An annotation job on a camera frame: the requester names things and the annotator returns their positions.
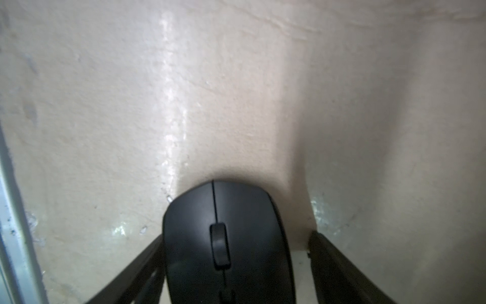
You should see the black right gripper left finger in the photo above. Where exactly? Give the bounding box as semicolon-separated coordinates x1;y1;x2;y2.
88;235;165;304

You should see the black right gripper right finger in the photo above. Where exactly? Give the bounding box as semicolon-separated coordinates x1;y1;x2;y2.
308;231;394;304

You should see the black mouse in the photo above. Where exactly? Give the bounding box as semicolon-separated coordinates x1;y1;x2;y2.
163;181;296;303

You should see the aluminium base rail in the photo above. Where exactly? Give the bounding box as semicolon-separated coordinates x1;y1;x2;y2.
1;134;48;303

